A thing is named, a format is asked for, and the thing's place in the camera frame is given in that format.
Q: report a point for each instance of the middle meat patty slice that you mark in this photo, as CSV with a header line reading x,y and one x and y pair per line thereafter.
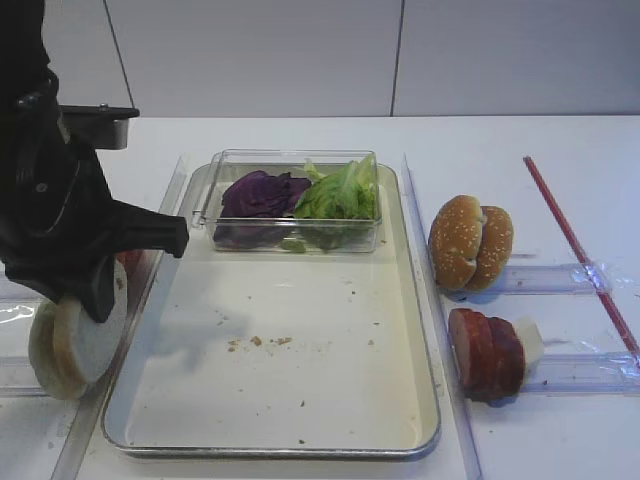
x,y
490,366

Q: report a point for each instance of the clear bun bottom holder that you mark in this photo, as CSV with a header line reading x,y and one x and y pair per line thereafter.
x,y
18,378

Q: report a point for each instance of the clear rail left of tray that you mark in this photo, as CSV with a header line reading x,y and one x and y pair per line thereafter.
x,y
80,416

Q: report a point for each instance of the purple cabbage leaf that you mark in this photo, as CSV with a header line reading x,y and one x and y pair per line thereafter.
x,y
261,195

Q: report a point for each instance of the clear plastic container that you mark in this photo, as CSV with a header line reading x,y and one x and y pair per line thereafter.
x,y
285,234

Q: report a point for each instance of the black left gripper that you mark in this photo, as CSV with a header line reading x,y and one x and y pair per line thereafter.
x,y
54,201

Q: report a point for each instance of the clear rail of tray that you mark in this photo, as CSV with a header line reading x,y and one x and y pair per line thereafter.
x,y
452,389
80,416

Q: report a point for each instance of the rear meat patty slice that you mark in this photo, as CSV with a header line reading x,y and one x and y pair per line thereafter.
x,y
508,359

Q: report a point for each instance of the clear meat holder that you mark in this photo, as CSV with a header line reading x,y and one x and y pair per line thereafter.
x,y
584,374

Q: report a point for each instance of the bun slice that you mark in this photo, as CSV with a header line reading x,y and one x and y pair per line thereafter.
x,y
86,348
51,375

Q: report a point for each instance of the clear rail right of tray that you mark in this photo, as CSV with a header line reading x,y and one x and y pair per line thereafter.
x,y
452,389

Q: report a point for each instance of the red plastic strip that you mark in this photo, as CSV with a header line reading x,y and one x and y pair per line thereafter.
x,y
604,296

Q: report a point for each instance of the sesame bun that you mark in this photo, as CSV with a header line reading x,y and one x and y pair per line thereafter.
x,y
454,241
495,249

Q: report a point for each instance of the clear bun holder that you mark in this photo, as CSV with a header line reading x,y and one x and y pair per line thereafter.
x,y
18,378
564,279

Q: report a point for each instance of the clear bun top holder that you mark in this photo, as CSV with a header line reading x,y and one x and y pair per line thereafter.
x,y
564,279

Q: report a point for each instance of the front sesame bun top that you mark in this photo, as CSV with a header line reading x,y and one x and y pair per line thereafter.
x,y
454,241

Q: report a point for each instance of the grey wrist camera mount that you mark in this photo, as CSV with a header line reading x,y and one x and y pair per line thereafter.
x,y
103,127

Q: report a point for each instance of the metal baking tray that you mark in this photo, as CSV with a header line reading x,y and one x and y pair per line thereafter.
x,y
280,355

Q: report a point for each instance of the green lettuce leaves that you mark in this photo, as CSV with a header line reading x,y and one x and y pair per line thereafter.
x,y
349,193

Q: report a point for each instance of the meat patty slice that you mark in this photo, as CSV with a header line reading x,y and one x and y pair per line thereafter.
x,y
490,366
467,334
508,359

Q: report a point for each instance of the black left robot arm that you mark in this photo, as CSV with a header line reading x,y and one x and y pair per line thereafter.
x,y
25,63

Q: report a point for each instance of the front meat patty slice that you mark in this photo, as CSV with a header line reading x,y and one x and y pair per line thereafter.
x,y
467,334

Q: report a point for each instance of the rear sesame bun top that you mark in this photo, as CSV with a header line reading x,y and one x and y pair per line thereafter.
x,y
495,249

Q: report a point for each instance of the front tomato slice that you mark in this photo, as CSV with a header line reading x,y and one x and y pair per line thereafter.
x,y
130,260

